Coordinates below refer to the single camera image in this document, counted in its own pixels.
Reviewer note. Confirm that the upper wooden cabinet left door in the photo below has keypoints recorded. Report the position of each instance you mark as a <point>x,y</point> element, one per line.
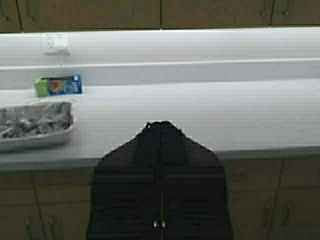
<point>88,15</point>

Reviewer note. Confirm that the lower left wooden drawer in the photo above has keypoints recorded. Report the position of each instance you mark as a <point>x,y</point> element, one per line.
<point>64,201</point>

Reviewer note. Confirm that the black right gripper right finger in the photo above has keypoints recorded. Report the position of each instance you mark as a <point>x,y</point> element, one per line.
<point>194,190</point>

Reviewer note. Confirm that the white wall outlet plate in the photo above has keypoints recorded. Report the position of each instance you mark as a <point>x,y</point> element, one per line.
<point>48,41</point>

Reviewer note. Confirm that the blue green Ziploc box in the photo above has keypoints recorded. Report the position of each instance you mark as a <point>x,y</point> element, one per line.
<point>58,86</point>

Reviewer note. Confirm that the aluminium foil tray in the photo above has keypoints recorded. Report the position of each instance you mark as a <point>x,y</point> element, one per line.
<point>39,124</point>

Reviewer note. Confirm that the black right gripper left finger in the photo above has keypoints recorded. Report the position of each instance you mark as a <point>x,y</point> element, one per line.
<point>123,187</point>

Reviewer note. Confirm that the lower right wooden drawer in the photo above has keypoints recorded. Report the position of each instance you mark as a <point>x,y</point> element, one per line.
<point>252,186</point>

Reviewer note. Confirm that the upper wooden cabinet right door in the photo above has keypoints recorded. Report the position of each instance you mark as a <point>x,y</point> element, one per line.
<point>215,14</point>

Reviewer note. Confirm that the wooden cabinet door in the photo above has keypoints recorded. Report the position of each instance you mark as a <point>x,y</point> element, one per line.
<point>215,14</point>
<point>88,15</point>

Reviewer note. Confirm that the white plug adapter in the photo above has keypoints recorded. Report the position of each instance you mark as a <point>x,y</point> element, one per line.
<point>61,47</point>

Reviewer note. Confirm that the wooden drawer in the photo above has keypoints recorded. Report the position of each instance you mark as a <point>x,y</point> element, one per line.
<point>64,201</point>
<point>252,186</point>

